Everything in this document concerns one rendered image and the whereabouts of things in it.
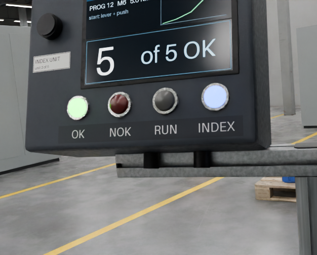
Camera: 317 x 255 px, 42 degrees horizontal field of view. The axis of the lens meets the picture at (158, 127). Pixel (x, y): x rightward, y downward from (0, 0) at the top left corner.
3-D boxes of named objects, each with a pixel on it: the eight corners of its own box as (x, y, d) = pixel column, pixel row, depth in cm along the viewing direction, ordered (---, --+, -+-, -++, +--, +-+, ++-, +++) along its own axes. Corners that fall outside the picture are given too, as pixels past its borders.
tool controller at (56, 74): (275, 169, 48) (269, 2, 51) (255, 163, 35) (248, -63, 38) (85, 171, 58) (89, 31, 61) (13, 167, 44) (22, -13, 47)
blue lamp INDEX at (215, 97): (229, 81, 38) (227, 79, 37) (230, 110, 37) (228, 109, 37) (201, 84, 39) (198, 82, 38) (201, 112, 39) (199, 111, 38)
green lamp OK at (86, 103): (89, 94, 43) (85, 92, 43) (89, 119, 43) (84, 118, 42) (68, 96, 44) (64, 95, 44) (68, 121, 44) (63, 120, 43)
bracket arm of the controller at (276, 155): (326, 170, 44) (325, 142, 43) (327, 177, 41) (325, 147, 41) (127, 172, 52) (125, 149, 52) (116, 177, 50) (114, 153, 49)
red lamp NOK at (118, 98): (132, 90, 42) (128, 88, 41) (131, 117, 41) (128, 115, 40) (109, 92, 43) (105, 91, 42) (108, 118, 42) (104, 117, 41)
